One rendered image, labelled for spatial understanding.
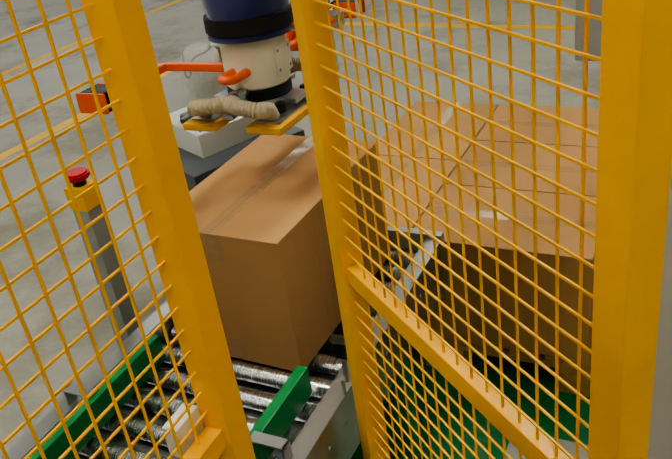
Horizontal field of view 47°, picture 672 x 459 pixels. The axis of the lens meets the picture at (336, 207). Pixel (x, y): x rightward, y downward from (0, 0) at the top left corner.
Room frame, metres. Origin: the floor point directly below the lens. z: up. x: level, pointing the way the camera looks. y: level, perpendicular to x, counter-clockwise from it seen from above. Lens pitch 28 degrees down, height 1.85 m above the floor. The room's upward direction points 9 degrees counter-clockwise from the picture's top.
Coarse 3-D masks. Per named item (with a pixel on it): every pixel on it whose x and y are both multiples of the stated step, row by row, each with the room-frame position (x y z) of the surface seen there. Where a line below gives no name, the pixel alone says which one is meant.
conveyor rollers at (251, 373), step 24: (408, 264) 2.05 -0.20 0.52; (336, 336) 1.71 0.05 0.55; (168, 360) 1.74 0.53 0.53; (312, 360) 1.63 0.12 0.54; (336, 360) 1.61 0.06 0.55; (168, 384) 1.63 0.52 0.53; (264, 384) 1.59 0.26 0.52; (312, 384) 1.53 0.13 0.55; (168, 408) 1.53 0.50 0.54; (264, 408) 1.49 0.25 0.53; (312, 408) 1.44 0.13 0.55; (120, 432) 1.49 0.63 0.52; (288, 432) 1.37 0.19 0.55; (96, 456) 1.41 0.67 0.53; (144, 456) 1.36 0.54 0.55
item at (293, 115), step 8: (304, 88) 1.94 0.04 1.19; (280, 104) 1.82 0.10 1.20; (288, 104) 1.88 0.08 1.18; (296, 104) 1.87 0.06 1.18; (304, 104) 1.87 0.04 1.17; (280, 112) 1.82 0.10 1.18; (288, 112) 1.82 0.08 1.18; (296, 112) 1.83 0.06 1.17; (304, 112) 1.84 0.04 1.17; (256, 120) 1.81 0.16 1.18; (264, 120) 1.78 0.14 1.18; (280, 120) 1.77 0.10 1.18; (288, 120) 1.77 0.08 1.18; (296, 120) 1.79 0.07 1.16; (248, 128) 1.76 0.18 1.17; (256, 128) 1.75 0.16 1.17; (264, 128) 1.74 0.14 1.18; (272, 128) 1.73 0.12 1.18; (280, 128) 1.73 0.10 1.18; (288, 128) 1.76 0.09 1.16
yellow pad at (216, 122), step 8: (192, 120) 1.87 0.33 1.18; (200, 120) 1.86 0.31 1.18; (208, 120) 1.85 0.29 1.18; (216, 120) 1.85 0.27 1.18; (224, 120) 1.85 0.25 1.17; (184, 128) 1.86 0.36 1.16; (192, 128) 1.84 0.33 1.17; (200, 128) 1.83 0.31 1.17; (208, 128) 1.82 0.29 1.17; (216, 128) 1.82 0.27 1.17
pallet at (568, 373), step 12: (480, 348) 2.08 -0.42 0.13; (492, 348) 2.06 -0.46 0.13; (504, 348) 2.06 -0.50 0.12; (468, 360) 2.15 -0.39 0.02; (528, 360) 2.00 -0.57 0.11; (540, 360) 1.98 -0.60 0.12; (552, 360) 1.96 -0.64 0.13; (564, 360) 1.94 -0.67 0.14; (576, 360) 1.92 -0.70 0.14; (564, 372) 1.94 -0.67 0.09; (576, 372) 1.92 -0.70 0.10; (588, 372) 1.90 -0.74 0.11; (576, 384) 1.92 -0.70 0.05; (588, 384) 1.90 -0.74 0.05; (588, 396) 1.90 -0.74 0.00
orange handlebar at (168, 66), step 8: (344, 16) 2.37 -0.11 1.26; (296, 40) 2.09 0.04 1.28; (160, 64) 2.01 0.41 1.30; (168, 64) 2.01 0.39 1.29; (176, 64) 2.00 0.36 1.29; (184, 64) 1.99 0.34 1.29; (192, 64) 1.97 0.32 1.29; (200, 64) 1.96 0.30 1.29; (208, 64) 1.95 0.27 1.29; (216, 64) 1.94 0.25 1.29; (160, 72) 1.99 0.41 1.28; (224, 72) 1.85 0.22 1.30; (232, 72) 1.86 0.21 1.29; (240, 72) 1.83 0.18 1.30; (248, 72) 1.85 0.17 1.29; (224, 80) 1.80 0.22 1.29; (232, 80) 1.80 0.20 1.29; (240, 80) 1.82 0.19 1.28
